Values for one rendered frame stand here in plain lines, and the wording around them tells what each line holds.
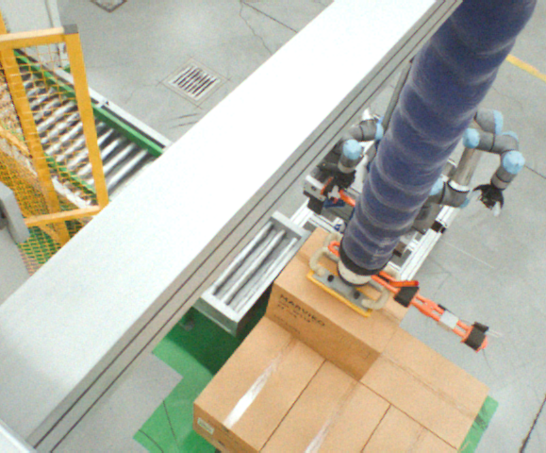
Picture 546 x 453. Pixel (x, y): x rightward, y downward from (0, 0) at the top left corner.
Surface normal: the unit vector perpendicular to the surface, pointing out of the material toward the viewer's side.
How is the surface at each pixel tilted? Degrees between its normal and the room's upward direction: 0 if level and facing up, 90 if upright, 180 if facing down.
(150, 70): 0
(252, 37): 0
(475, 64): 75
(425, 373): 0
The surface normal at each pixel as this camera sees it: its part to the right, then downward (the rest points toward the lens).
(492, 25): -0.15, 0.70
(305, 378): 0.11, -0.52
